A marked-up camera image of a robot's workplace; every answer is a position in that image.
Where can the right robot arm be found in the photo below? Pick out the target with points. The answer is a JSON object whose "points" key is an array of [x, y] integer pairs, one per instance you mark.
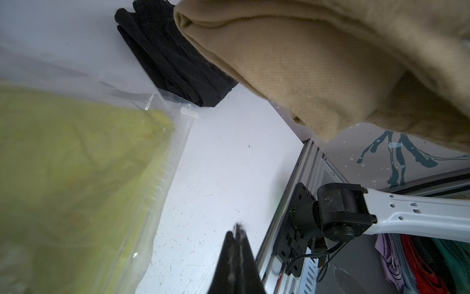
{"points": [[341, 212]]}

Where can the yellow green garment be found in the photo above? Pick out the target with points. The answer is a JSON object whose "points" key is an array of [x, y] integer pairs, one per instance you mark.
{"points": [[75, 183]]}

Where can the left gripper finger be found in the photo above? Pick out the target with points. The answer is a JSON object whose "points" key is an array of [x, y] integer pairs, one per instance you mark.
{"points": [[236, 271]]}

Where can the black trousers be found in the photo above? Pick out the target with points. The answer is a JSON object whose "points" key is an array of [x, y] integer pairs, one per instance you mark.
{"points": [[168, 58]]}

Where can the tan garment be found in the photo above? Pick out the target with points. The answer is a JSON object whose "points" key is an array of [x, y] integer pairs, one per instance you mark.
{"points": [[401, 65]]}

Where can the clear plastic vacuum bag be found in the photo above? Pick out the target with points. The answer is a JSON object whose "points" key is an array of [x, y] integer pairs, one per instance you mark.
{"points": [[20, 69]]}

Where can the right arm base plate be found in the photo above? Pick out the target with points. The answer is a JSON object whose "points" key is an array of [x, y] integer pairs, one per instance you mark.
{"points": [[293, 235]]}

